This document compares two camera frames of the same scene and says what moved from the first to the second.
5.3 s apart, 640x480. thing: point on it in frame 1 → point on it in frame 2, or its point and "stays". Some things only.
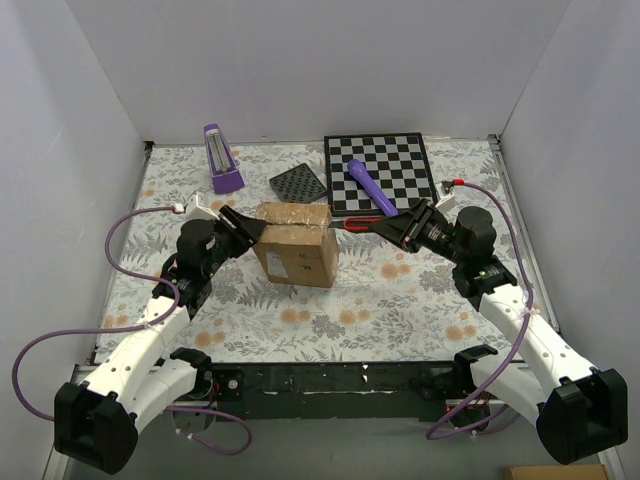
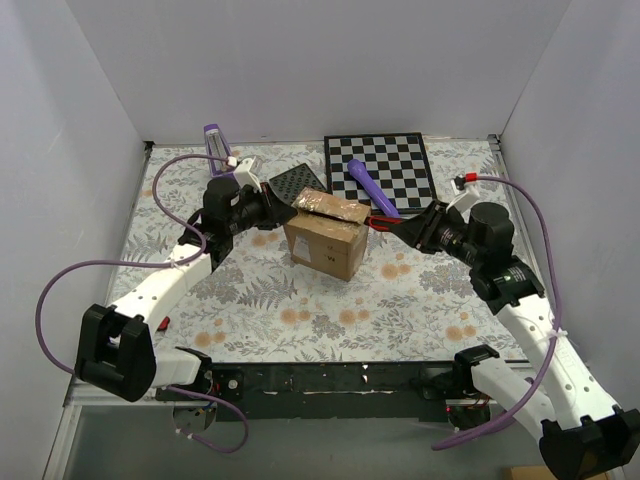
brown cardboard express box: [297, 244] → [328, 234]
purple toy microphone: [357, 169] stays
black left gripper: [230, 225] → [267, 205]
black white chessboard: [398, 162] stays
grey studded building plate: [297, 185] stays
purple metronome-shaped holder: [225, 174] stays
